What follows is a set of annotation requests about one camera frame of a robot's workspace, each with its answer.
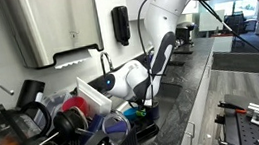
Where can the white rectangular plastic board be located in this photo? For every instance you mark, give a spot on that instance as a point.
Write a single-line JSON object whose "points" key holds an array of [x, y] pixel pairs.
{"points": [[94, 99]]}

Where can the steel paper towel dispenser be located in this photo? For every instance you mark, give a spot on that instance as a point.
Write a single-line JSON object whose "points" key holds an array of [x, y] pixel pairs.
{"points": [[56, 25]]}

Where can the blue cup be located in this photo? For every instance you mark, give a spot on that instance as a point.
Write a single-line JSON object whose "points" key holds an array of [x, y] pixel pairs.
{"points": [[96, 123]]}

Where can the white low cabinet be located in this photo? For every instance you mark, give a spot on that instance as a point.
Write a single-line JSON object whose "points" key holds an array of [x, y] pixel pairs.
{"points": [[222, 44]]}

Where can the black coffee machine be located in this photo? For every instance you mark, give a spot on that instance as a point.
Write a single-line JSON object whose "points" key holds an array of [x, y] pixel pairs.
{"points": [[185, 34]]}

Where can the black breadboard table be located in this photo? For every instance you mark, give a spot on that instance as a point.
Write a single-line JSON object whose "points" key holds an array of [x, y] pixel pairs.
{"points": [[244, 131]]}

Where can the dark office chair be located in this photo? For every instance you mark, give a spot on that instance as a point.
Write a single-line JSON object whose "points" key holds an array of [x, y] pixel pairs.
{"points": [[235, 23]]}

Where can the red bowl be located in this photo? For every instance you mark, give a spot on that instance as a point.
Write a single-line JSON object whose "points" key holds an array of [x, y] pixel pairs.
{"points": [[74, 104]]}

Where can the black round utensil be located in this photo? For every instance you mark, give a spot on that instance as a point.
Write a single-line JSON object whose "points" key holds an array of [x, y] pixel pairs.
{"points": [[67, 122]]}

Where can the white whiteboard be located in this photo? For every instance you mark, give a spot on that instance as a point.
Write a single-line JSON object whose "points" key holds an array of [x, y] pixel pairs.
{"points": [[208, 23]]}

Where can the white lower cabinets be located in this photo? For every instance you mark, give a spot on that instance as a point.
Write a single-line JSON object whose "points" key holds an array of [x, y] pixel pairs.
{"points": [[201, 106]]}

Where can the black wall soap dispenser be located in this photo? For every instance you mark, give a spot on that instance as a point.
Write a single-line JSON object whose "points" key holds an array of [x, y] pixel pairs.
{"points": [[120, 23]]}

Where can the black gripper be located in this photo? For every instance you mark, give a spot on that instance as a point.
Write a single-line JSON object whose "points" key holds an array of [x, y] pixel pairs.
{"points": [[147, 103]]}

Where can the black tumbler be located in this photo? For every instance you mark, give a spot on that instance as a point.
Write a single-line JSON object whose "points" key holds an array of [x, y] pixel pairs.
{"points": [[30, 92]]}

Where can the chrome gooseneck faucet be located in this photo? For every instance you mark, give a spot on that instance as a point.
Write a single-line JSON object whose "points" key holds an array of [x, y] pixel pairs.
{"points": [[104, 57]]}

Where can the stainless steel sink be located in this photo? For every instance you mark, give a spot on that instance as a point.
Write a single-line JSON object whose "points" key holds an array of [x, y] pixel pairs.
{"points": [[172, 93]]}

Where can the black plastic food container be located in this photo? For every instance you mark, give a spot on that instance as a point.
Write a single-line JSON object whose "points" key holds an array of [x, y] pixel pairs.
{"points": [[145, 127]]}

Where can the clear plastic container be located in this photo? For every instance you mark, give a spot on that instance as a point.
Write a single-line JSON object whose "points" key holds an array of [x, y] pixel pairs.
{"points": [[54, 102]]}

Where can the black counter mat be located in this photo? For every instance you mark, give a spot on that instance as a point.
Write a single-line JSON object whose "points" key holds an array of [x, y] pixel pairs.
{"points": [[178, 63]]}

